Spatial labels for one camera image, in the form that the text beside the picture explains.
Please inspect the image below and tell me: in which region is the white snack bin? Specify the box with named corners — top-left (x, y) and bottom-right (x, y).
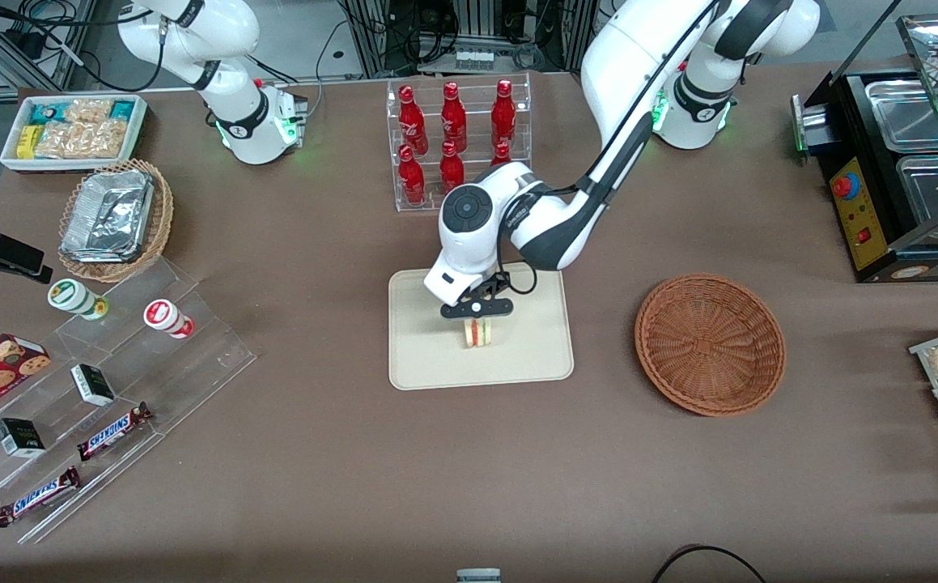
top-left (0, 94), bottom-right (149, 176)

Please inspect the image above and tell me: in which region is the light wicker basket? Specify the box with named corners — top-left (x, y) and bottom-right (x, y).
top-left (57, 158), bottom-right (175, 283)

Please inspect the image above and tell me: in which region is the black floor cable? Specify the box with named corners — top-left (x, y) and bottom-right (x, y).
top-left (650, 543), bottom-right (770, 583)

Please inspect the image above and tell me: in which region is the Snickers chocolate bar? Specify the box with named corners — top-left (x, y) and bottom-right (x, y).
top-left (0, 466), bottom-right (82, 529)
top-left (77, 402), bottom-right (153, 462)

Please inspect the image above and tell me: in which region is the clear rice cracker packet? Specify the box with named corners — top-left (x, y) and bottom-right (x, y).
top-left (63, 98), bottom-right (114, 127)
top-left (35, 120), bottom-right (128, 160)

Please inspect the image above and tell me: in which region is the beige plastic tray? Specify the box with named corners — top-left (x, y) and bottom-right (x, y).
top-left (388, 266), bottom-right (575, 392)

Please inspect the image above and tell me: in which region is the clear acrylic bottle rack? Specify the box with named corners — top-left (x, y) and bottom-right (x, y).
top-left (385, 72), bottom-right (533, 214)

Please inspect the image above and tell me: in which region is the brown wicker basket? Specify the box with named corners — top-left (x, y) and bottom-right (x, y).
top-left (634, 273), bottom-right (787, 419)

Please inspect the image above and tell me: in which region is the red lid yogurt cup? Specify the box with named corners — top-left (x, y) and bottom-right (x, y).
top-left (142, 299), bottom-right (195, 340)

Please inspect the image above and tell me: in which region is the small black box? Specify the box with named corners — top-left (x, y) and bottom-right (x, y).
top-left (70, 364), bottom-right (117, 407)
top-left (0, 417), bottom-right (47, 459)

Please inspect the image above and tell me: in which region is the black hot food warmer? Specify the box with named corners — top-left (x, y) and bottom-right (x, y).
top-left (792, 12), bottom-right (938, 283)

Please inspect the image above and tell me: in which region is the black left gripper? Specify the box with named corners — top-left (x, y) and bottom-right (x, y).
top-left (439, 274), bottom-right (515, 336)

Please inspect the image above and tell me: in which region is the green lid sunflower cup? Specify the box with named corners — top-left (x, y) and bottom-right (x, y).
top-left (47, 278), bottom-right (110, 321)

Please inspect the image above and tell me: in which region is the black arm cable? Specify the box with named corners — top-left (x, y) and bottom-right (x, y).
top-left (498, 0), bottom-right (722, 297)

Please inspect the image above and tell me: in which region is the yellow snack packet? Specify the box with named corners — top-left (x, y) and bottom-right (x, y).
top-left (15, 123), bottom-right (45, 160)

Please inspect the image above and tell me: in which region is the silver foil container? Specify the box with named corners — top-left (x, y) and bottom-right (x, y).
top-left (59, 169), bottom-right (155, 265)

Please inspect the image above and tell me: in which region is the clear acrylic stepped shelf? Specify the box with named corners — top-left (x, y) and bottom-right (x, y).
top-left (0, 257), bottom-right (258, 546)

